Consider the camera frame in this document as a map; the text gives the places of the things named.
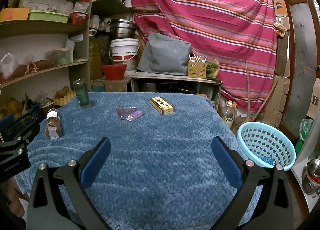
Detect brown box with yellow trim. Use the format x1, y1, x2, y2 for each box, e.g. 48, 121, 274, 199
149, 96, 176, 116

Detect black plastic crate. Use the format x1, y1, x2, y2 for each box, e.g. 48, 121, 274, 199
0, 102, 42, 141

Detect large yellow oil jug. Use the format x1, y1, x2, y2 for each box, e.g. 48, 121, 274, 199
89, 30, 102, 80

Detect stack of flattened cardboard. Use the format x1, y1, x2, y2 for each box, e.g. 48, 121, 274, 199
265, 35, 292, 126

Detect green plastic tray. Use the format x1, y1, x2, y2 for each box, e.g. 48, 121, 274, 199
28, 10, 70, 23

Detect pile of yellow fruit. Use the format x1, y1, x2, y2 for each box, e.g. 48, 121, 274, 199
0, 97, 25, 119

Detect wooden stick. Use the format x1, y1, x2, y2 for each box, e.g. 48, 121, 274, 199
245, 60, 254, 121

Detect wooden shelf unit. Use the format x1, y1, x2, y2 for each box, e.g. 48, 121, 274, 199
0, 0, 133, 110

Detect green glass bottle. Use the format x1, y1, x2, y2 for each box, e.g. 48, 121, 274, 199
73, 79, 90, 108

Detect small red basket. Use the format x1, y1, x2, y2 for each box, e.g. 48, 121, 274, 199
69, 12, 89, 25

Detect low cardboard box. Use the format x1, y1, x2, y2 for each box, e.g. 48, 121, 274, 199
102, 78, 131, 93

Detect blue knitted blanket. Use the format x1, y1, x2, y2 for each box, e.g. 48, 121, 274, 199
16, 91, 265, 230

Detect stacked steel pots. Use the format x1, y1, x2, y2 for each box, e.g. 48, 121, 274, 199
110, 19, 137, 40

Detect green plastic bag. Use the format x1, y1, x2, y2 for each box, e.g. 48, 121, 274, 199
295, 118, 314, 154

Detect purple packet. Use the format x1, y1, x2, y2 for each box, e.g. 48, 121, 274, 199
115, 106, 143, 121

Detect green leafy vegetable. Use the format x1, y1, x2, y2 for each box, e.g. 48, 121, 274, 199
206, 60, 220, 79

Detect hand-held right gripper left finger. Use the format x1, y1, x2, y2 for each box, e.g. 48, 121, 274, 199
27, 137, 112, 230

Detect small blue basket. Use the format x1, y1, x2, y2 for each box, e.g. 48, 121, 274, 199
91, 80, 104, 92

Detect white plastic bag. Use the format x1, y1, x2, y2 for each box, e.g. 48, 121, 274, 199
0, 53, 17, 79

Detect light blue plastic basket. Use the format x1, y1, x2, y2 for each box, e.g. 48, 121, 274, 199
237, 121, 296, 171

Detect white plastic bucket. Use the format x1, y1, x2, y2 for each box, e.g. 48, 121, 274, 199
109, 38, 140, 63

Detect grey fabric cover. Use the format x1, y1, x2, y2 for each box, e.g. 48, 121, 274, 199
137, 32, 192, 76

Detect red striped cloth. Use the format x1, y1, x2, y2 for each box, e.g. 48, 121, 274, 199
130, 0, 278, 113

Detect brown cardboard box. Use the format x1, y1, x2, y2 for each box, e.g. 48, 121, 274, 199
306, 78, 320, 120

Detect red plastic bowl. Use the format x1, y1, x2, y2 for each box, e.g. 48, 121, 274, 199
101, 63, 128, 81

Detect clear jar with brown contents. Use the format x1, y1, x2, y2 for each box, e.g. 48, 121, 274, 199
45, 109, 62, 140

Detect small oil bottle yellow cap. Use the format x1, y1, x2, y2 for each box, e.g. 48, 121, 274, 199
222, 100, 237, 128

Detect yellow egg tray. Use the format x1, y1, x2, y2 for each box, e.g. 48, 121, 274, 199
54, 90, 76, 106

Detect clear plastic container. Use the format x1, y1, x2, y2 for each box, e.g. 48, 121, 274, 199
47, 47, 74, 66

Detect low wooden table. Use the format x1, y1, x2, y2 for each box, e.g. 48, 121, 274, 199
129, 71, 224, 114

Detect brown framed door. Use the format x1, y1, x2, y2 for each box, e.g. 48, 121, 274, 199
276, 0, 320, 150

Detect yellow utensil holder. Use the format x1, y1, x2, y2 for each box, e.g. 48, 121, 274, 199
188, 60, 207, 79

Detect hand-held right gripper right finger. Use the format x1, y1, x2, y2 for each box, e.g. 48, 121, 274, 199
211, 136, 298, 230

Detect orange cardboard box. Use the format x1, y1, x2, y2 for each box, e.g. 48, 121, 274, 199
0, 8, 30, 22

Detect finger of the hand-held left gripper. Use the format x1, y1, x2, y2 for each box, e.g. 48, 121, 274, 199
14, 122, 41, 146

